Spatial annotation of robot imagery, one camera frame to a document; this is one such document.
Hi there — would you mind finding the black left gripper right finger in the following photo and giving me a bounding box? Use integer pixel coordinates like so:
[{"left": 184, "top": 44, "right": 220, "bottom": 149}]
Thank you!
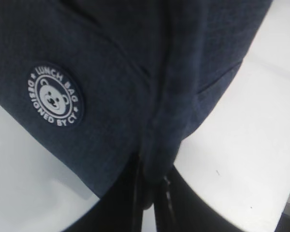
[{"left": 154, "top": 168, "right": 243, "bottom": 232}]

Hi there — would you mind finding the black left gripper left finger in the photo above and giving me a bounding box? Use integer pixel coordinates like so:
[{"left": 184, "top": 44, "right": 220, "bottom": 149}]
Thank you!
[{"left": 65, "top": 156, "right": 143, "bottom": 232}]

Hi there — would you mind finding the dark navy lunch bag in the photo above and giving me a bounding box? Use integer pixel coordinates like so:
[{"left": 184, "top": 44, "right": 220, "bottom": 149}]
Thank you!
[{"left": 0, "top": 0, "right": 271, "bottom": 207}]

